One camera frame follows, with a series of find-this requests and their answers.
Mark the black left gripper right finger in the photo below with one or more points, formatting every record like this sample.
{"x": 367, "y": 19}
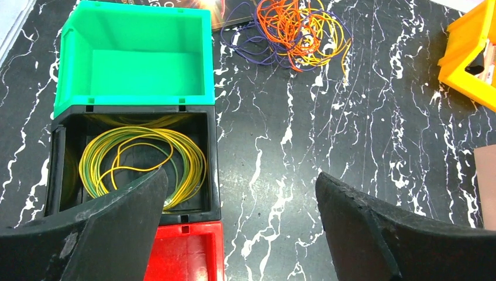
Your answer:
{"x": 370, "y": 239}

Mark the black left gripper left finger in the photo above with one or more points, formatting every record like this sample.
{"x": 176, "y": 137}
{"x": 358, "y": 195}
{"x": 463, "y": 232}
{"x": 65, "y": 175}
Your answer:
{"x": 107, "y": 238}

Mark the red plastic bin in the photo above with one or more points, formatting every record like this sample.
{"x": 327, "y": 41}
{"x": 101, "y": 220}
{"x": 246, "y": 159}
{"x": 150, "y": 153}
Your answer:
{"x": 192, "y": 251}

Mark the black plastic bin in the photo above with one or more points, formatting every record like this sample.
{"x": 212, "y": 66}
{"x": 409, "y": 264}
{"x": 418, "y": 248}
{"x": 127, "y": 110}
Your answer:
{"x": 73, "y": 130}

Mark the pink desk organizer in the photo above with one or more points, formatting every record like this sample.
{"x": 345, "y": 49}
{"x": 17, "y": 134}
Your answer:
{"x": 485, "y": 169}

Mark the green plastic bin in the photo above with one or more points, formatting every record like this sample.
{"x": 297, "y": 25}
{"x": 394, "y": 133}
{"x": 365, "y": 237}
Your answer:
{"x": 130, "y": 55}

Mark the orange-yellow plastic bin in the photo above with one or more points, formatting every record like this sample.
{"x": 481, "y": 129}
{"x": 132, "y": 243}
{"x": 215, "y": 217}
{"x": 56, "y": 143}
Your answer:
{"x": 467, "y": 38}

